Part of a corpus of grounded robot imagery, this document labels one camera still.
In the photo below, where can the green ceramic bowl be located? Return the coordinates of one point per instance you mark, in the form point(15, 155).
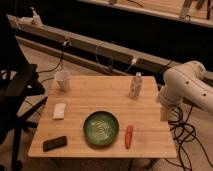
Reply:
point(101, 128)

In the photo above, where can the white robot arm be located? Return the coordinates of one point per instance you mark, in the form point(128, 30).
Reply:
point(184, 81)

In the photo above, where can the clear plastic bottle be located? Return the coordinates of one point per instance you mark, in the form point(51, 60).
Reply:
point(135, 86)

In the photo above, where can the wooden table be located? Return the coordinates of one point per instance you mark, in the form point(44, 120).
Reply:
point(151, 137)

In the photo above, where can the white paper cup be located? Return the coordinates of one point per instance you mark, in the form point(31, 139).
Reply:
point(62, 78)

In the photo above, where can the orange carrot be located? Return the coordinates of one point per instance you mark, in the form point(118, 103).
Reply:
point(128, 136)

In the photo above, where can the white sponge block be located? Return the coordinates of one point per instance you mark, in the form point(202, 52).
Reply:
point(59, 110)

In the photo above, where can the black rectangular remote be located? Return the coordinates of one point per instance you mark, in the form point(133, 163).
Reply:
point(54, 143)

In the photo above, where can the black office chair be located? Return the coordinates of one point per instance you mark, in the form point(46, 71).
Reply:
point(18, 79)

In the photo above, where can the white spray bottle on rail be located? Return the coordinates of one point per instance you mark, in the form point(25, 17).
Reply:
point(36, 18)

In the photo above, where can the long metal rail beam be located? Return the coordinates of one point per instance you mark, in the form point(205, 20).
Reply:
point(157, 45)

